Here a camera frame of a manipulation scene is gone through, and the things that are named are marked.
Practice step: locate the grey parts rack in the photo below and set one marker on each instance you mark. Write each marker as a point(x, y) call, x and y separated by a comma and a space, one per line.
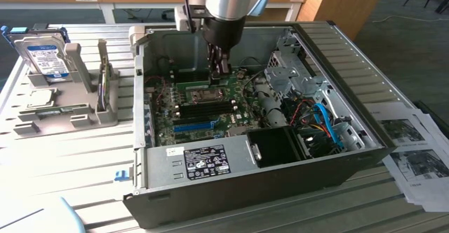
point(66, 106)

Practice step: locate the hard disk with blue label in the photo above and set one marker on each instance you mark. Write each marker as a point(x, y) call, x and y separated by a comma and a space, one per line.
point(44, 56)

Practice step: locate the blue plastic clip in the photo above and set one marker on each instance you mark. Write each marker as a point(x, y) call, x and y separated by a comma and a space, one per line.
point(120, 176)

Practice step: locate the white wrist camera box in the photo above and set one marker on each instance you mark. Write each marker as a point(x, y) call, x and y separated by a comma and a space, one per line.
point(182, 20)

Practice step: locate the green RAM stick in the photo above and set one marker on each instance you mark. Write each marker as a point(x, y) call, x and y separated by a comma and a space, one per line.
point(49, 111)

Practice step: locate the black fan shroud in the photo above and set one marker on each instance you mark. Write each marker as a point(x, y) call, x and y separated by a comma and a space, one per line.
point(274, 146)

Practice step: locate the blue expansion slot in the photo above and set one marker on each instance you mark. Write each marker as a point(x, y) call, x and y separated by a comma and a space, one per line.
point(193, 126)

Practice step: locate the wooden cabinet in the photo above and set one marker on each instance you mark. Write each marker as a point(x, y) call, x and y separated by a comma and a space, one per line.
point(336, 4)

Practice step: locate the light blue rounded object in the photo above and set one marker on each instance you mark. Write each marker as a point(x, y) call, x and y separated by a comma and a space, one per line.
point(41, 217)

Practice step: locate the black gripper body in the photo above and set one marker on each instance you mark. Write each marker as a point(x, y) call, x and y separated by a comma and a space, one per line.
point(224, 31)

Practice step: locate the black heatsink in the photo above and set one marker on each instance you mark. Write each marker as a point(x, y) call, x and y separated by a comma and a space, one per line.
point(190, 74)

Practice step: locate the grey power supply unit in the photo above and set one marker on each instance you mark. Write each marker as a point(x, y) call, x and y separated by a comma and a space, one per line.
point(196, 162)

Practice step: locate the CPU socket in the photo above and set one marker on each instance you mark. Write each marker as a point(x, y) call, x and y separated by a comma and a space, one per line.
point(205, 94)

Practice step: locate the green graphics card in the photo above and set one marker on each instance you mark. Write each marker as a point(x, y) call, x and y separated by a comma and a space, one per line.
point(104, 88)

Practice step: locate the open black PC case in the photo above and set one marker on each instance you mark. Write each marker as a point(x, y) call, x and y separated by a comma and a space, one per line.
point(266, 191)

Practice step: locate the blue disk carrier frame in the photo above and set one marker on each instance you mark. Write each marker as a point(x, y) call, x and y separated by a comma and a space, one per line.
point(17, 30)

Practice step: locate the black RAM slot bank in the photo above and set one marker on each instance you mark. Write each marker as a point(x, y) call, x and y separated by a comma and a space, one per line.
point(208, 109)

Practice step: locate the green motherboard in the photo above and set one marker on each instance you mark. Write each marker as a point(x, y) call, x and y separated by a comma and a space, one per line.
point(196, 106)

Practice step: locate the silver CPU chip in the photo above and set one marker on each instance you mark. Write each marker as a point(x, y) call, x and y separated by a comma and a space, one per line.
point(42, 98)

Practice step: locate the silver disk bay cage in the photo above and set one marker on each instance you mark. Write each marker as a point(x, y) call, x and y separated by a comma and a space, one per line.
point(297, 77)

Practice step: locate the printed paper sheets stack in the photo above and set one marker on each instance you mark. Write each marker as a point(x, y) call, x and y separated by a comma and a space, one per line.
point(417, 149)

